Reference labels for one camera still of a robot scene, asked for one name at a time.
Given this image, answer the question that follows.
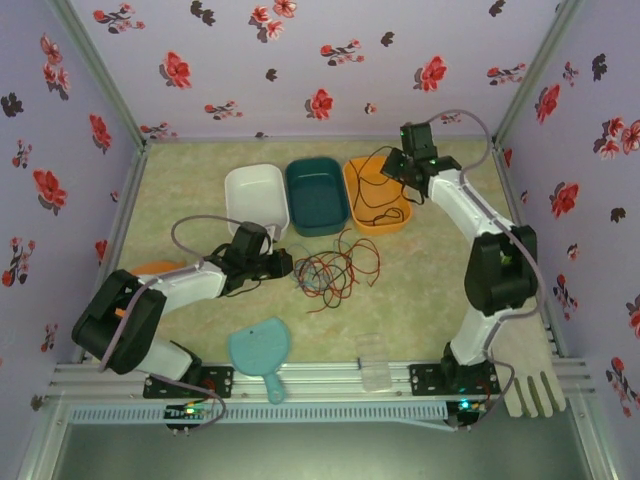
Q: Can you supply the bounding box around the teal plastic bin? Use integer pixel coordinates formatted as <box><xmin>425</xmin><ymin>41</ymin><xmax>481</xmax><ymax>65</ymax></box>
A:
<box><xmin>284</xmin><ymin>156</ymin><xmax>351</xmax><ymax>237</ymax></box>

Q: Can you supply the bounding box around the grey slotted cable duct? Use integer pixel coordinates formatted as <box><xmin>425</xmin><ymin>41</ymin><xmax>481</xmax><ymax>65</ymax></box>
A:
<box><xmin>67</xmin><ymin>403</ymin><xmax>449</xmax><ymax>426</ymax></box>

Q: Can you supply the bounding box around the light blue hand mirror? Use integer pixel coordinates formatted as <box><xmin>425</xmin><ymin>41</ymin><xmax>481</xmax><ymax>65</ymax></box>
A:
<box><xmin>227</xmin><ymin>317</ymin><xmax>293</xmax><ymax>405</ymax></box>

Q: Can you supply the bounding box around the bright red cable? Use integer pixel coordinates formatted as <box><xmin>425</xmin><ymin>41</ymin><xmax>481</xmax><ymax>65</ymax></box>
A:
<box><xmin>294</xmin><ymin>228</ymin><xmax>382</xmax><ymax>316</ymax></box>

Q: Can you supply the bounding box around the arm lilac cable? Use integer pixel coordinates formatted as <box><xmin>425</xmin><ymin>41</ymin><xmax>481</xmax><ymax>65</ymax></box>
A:
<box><xmin>427</xmin><ymin>109</ymin><xmax>544</xmax><ymax>434</ymax></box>
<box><xmin>97</xmin><ymin>214</ymin><xmax>275</xmax><ymax>436</ymax></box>

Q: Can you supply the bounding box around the black cable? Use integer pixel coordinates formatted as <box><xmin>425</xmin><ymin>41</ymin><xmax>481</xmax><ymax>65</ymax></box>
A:
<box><xmin>347</xmin><ymin>145</ymin><xmax>427</xmax><ymax>226</ymax></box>

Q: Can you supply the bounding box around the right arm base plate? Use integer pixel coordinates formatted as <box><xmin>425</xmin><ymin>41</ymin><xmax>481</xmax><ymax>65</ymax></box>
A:
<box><xmin>408</xmin><ymin>363</ymin><xmax>501</xmax><ymax>397</ymax></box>

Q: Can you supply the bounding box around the blue cable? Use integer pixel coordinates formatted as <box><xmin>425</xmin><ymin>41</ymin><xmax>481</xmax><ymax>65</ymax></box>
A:
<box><xmin>292</xmin><ymin>243</ymin><xmax>346</xmax><ymax>294</ymax></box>

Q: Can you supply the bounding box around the aluminium frame rail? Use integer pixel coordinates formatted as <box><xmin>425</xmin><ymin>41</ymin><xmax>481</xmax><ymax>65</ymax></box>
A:
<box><xmin>47</xmin><ymin>360</ymin><xmax>599</xmax><ymax>401</ymax></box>

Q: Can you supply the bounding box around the white plastic bin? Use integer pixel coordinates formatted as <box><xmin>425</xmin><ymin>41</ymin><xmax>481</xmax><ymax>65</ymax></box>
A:
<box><xmin>223</xmin><ymin>163</ymin><xmax>290</xmax><ymax>242</ymax></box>

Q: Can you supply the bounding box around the dark red cable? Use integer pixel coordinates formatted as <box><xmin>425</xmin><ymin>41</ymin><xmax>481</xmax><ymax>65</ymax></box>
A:
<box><xmin>294</xmin><ymin>254</ymin><xmax>359</xmax><ymax>310</ymax></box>

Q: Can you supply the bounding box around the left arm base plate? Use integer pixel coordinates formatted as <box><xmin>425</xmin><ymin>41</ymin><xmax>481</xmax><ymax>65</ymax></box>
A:
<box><xmin>143</xmin><ymin>364</ymin><xmax>235</xmax><ymax>400</ymax></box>

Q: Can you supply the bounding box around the wooden hand-shaped board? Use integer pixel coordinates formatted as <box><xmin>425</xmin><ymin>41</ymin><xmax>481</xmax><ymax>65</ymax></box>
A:
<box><xmin>487</xmin><ymin>319</ymin><xmax>569</xmax><ymax>419</ymax></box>

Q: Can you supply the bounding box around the orange plush fish toy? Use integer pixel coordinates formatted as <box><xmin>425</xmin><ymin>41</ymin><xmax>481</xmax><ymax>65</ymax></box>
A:
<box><xmin>113</xmin><ymin>259</ymin><xmax>187</xmax><ymax>318</ymax></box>

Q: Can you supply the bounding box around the orange plastic bin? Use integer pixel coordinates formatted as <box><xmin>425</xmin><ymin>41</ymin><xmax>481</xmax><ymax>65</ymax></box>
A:
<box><xmin>342</xmin><ymin>154</ymin><xmax>414</xmax><ymax>235</ymax></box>

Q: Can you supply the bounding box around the aluminium side rail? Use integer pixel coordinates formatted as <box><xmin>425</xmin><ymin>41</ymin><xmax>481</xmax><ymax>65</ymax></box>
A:
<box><xmin>74</xmin><ymin>143</ymin><xmax>151</xmax><ymax>364</ymax></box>

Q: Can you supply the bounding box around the right arm lilac cable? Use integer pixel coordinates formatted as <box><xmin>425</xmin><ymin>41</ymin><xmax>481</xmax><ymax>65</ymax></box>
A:
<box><xmin>427</xmin><ymin>109</ymin><xmax>544</xmax><ymax>434</ymax></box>

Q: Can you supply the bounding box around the aluminium corner post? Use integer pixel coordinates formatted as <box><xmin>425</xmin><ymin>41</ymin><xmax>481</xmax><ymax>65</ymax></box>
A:
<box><xmin>47</xmin><ymin>0</ymin><xmax>150</xmax><ymax>147</ymax></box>
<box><xmin>492</xmin><ymin>0</ymin><xmax>586</xmax><ymax>146</ymax></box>

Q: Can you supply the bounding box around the controller board with LEDs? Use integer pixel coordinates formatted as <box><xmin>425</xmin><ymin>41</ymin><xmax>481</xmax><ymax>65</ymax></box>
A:
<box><xmin>448</xmin><ymin>398</ymin><xmax>490</xmax><ymax>432</ymax></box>
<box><xmin>164</xmin><ymin>402</ymin><xmax>215</xmax><ymax>434</ymax></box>

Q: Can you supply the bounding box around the clear plastic box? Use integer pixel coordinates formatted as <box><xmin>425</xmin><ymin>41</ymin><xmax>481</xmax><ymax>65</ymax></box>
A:
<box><xmin>354</xmin><ymin>333</ymin><xmax>394</xmax><ymax>393</ymax></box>

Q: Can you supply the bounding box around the left arm lilac cable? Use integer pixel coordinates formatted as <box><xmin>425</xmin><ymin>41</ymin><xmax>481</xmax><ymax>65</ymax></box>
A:
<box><xmin>97</xmin><ymin>214</ymin><xmax>275</xmax><ymax>436</ymax></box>

